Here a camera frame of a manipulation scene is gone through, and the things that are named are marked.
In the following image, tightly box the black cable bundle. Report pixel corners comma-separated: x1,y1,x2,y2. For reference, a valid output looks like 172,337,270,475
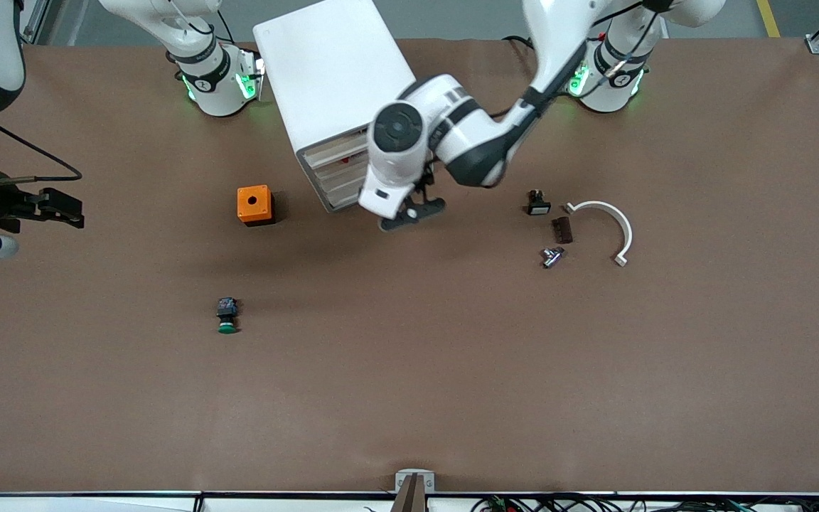
470,493,819,512

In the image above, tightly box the white curved plastic bracket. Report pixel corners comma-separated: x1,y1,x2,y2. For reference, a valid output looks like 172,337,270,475
564,200,634,268

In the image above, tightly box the green mushroom push button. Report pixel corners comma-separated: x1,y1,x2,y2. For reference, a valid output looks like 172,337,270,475
215,297,240,336

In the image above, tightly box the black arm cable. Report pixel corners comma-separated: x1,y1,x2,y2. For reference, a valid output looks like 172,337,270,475
0,114,84,187

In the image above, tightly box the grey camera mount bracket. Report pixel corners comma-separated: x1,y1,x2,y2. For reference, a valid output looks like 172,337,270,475
390,469,437,512

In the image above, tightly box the white drawer cabinet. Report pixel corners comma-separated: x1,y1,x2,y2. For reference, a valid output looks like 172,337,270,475
252,0,419,214

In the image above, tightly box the orange button enclosure box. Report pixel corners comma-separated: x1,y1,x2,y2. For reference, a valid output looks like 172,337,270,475
237,185,275,228

